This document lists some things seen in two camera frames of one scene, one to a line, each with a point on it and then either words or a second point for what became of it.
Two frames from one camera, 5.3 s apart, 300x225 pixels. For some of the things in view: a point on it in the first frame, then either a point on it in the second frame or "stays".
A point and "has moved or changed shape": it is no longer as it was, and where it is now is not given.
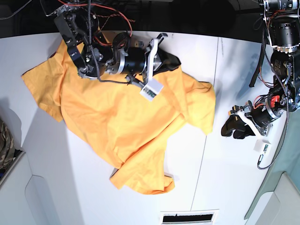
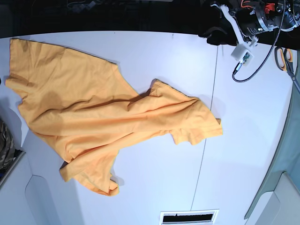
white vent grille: [187, 217] stays
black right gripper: [262, 116] to [247, 22]
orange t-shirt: [116, 118] has moved or changed shape
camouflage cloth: [7, 146] stays
